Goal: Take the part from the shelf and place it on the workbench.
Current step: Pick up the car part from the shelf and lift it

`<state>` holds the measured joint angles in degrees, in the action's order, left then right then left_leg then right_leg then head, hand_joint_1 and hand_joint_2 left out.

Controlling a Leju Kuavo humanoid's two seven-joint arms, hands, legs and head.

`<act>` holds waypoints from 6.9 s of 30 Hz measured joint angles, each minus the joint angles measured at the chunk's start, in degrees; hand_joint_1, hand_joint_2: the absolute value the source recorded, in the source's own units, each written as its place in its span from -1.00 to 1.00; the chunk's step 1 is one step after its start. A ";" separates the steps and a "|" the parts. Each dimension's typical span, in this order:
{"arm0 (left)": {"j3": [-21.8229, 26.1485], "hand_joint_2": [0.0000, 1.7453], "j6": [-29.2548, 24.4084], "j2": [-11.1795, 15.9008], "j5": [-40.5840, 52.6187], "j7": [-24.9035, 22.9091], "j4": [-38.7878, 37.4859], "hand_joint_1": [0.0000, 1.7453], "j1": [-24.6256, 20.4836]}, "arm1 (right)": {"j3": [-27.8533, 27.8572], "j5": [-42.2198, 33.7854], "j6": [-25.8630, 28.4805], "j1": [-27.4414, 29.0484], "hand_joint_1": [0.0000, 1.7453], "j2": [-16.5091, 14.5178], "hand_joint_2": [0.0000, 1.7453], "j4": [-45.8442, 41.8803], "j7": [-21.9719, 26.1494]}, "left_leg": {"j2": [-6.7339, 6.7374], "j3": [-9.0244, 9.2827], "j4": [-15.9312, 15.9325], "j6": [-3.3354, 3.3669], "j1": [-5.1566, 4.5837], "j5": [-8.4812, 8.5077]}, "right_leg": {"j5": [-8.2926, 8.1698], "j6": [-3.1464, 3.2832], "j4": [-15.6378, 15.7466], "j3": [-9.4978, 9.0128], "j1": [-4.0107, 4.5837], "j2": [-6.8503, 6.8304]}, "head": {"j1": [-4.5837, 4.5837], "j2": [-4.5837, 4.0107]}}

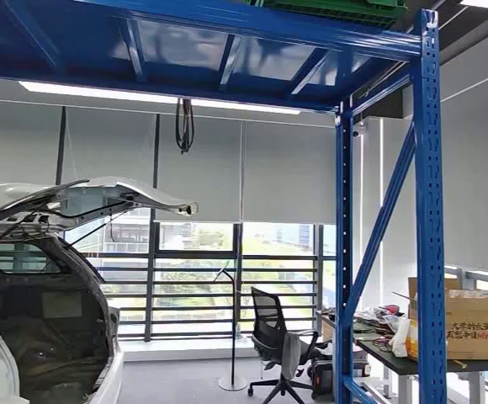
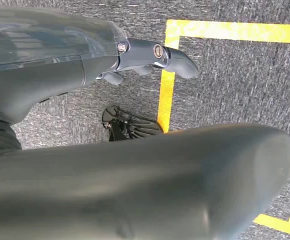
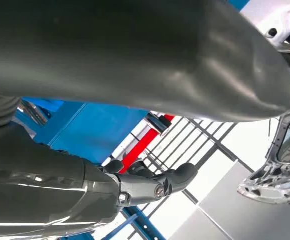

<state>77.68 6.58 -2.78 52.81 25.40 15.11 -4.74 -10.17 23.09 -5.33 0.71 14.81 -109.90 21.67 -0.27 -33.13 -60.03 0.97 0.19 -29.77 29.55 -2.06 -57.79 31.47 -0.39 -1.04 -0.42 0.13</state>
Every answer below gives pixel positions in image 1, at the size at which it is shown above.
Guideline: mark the black floor lamp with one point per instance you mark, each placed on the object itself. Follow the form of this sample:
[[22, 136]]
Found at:
[[233, 334]]

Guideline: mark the white security camera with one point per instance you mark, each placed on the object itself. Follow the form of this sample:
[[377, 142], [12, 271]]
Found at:
[[357, 131]]

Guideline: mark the printed cardboard box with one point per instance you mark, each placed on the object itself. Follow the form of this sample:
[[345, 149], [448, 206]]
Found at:
[[471, 329]]

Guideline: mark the green plastic crate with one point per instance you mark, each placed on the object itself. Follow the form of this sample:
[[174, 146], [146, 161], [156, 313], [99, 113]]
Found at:
[[353, 11]]

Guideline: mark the long ceiling light bar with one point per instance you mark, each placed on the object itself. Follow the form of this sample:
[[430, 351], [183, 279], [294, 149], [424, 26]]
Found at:
[[100, 92]]

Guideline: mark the black equipment case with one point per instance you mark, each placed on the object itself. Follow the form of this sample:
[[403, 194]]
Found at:
[[324, 379]]

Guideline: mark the white yellow plastic bag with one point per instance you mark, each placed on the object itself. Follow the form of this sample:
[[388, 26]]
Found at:
[[399, 337]]

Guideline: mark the dark-top desk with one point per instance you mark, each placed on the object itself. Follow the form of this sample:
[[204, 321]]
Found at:
[[395, 365]]

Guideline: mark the black mesh office chair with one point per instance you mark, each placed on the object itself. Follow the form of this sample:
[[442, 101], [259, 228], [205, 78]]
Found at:
[[265, 323]]

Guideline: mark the grey roller blind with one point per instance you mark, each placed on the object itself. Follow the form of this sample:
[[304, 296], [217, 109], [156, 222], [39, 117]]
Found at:
[[17, 139], [290, 173], [109, 145], [210, 184], [479, 178]]

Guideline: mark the white car with open tailgate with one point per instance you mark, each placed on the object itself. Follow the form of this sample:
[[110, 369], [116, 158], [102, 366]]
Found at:
[[38, 334]]

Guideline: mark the grey cloth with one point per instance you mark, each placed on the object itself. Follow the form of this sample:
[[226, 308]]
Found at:
[[290, 357]]

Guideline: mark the blue steel shelf rack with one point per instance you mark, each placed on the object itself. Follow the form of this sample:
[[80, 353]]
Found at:
[[429, 223]]

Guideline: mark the dark metal window railing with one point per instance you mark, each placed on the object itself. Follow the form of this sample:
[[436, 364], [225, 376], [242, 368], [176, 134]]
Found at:
[[202, 270]]

